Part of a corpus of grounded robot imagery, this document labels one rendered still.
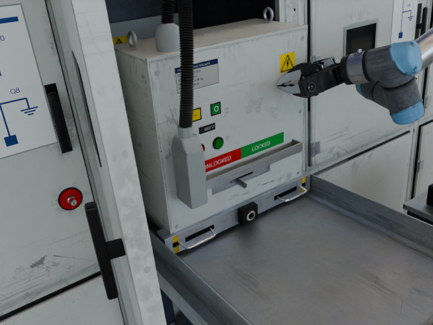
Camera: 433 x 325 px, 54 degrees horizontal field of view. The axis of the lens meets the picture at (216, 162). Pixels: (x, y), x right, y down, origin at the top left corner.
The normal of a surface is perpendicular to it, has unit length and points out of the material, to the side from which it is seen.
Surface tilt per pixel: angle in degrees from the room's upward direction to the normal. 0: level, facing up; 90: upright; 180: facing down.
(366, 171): 90
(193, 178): 94
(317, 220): 0
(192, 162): 94
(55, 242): 90
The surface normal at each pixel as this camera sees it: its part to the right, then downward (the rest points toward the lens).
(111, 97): 0.34, 0.36
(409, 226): -0.82, 0.31
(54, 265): 0.57, 0.29
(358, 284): -0.09, -0.90
